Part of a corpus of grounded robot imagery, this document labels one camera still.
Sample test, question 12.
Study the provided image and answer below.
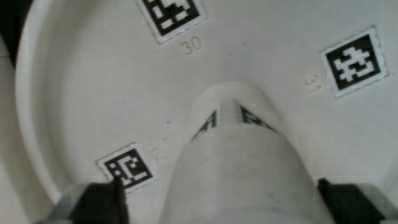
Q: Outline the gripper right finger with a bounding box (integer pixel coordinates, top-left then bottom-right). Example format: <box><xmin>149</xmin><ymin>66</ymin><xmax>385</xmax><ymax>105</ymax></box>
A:
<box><xmin>316</xmin><ymin>178</ymin><xmax>398</xmax><ymax>224</ymax></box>

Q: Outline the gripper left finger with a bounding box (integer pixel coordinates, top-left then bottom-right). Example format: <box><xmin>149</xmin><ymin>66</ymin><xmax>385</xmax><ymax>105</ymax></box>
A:
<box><xmin>51</xmin><ymin>182</ymin><xmax>129</xmax><ymax>224</ymax></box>

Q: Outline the white cylindrical table leg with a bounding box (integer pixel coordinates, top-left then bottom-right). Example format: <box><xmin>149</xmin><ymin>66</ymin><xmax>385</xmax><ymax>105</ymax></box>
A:
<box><xmin>159</xmin><ymin>82</ymin><xmax>333</xmax><ymax>224</ymax></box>

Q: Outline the white round table top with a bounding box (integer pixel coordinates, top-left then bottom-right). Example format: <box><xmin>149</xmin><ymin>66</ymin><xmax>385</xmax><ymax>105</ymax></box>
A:
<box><xmin>15</xmin><ymin>0</ymin><xmax>398</xmax><ymax>224</ymax></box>

